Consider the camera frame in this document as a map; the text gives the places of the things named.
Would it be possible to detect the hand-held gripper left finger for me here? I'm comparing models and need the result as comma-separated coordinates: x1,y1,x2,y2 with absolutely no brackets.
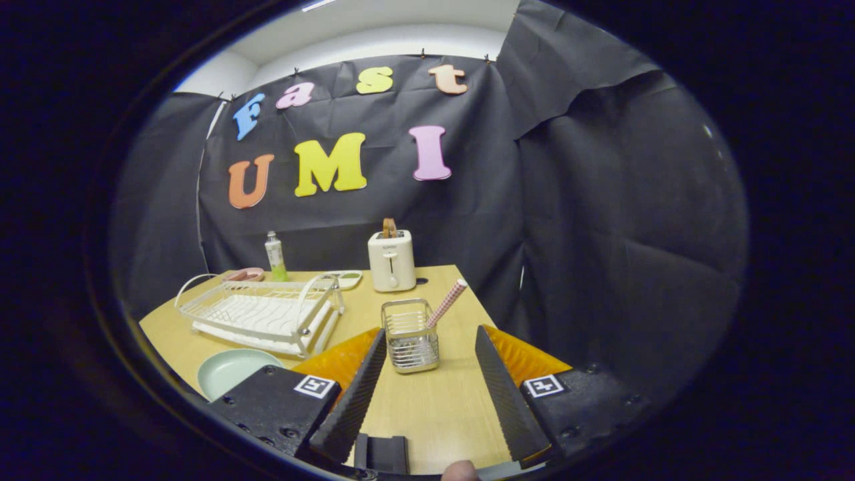
208,327,388,465

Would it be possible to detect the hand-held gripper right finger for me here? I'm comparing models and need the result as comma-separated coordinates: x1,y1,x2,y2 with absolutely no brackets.
474,325,649,463

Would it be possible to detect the white toaster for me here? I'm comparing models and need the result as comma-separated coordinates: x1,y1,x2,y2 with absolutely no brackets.
368,230,417,293

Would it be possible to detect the pink checkered handle spoon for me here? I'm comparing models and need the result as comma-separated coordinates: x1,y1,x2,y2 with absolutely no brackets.
426,279,468,329

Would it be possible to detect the white wire dish rack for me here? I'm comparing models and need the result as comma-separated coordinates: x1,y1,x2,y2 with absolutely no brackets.
175,273,346,359

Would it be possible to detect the white bottle with green base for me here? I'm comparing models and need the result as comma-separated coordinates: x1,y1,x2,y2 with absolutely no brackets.
265,231,291,283

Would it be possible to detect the metal wire basket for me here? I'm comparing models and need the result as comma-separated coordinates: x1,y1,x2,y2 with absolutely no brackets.
381,298,441,374

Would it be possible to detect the black backdrop cloth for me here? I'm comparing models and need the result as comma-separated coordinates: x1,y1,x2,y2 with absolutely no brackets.
110,0,749,388

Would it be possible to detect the light green plate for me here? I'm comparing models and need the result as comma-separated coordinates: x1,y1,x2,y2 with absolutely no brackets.
197,348,285,402

